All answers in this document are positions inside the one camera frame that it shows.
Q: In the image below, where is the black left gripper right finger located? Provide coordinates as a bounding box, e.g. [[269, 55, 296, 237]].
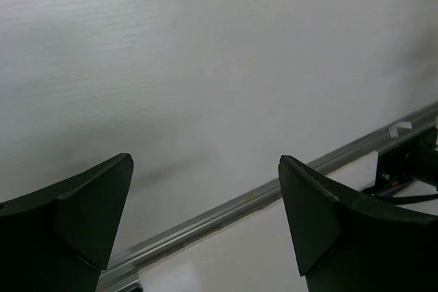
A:
[[279, 155, 437, 291]]

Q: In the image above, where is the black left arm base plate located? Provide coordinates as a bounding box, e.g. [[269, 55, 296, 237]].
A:
[[362, 127, 437, 206]]

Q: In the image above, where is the aluminium table rail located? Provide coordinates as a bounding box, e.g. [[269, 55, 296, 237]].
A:
[[96, 103, 437, 291]]

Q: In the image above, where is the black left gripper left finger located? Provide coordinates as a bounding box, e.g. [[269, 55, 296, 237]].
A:
[[1, 153, 133, 291]]

